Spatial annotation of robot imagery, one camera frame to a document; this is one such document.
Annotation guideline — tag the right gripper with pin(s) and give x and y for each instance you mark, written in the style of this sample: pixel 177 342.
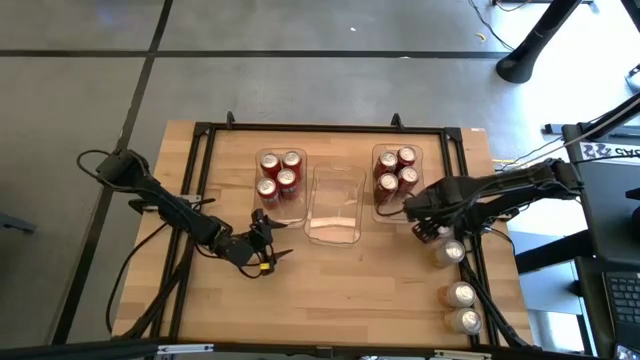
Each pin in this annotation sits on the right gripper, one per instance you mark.
pixel 440 205

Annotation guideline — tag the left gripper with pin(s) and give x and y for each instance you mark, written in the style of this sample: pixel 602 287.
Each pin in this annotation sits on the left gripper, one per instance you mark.
pixel 237 250

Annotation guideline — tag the white orange Spindrift can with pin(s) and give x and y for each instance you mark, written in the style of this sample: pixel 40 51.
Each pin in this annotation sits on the white orange Spindrift can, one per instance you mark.
pixel 452 251
pixel 466 321
pixel 460 294
pixel 444 235

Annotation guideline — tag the clear plastic bin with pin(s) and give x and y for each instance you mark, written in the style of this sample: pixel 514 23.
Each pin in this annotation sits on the clear plastic bin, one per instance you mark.
pixel 334 227
pixel 280 215
pixel 397 212

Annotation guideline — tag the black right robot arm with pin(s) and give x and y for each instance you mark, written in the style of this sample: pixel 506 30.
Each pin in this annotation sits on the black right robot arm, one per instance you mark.
pixel 520 190

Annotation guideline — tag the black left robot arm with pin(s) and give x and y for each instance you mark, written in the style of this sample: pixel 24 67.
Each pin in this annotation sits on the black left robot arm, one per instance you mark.
pixel 170 210

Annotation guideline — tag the black desk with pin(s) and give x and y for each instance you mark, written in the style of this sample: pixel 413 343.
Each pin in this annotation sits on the black desk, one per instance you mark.
pixel 600 225

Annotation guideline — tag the black horizontal rig bar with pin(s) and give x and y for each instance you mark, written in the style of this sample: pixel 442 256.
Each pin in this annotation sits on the black horizontal rig bar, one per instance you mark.
pixel 100 348

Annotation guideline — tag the white printed label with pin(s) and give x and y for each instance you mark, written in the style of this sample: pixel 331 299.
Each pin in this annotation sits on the white printed label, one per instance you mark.
pixel 610 150

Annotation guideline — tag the yellow floor scrap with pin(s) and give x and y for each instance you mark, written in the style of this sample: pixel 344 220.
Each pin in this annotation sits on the yellow floor scrap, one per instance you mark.
pixel 481 36

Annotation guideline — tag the black rounded object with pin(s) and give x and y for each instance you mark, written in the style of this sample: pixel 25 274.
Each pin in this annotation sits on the black rounded object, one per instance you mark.
pixel 634 210

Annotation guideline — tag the black keyboard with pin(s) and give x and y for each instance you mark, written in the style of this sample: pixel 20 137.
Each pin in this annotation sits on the black keyboard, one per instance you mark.
pixel 624 302

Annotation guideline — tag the black diagonal rod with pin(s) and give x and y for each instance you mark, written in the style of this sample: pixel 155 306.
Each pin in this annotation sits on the black diagonal rod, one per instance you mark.
pixel 615 114

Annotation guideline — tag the grey chair base leg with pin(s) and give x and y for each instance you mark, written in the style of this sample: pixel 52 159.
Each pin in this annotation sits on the grey chair base leg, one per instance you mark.
pixel 17 223

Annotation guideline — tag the black metal table frame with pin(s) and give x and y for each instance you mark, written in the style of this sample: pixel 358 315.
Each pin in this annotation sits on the black metal table frame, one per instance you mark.
pixel 275 128

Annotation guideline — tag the black frame clamp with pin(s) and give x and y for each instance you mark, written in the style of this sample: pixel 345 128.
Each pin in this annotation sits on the black frame clamp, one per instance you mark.
pixel 230 119
pixel 397 120

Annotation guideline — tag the silver metal bracket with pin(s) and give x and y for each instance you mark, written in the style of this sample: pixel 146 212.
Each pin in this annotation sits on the silver metal bracket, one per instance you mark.
pixel 185 349
pixel 462 355

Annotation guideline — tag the black cylindrical post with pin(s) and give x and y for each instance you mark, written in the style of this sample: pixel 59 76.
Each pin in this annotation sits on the black cylindrical post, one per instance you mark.
pixel 525 55

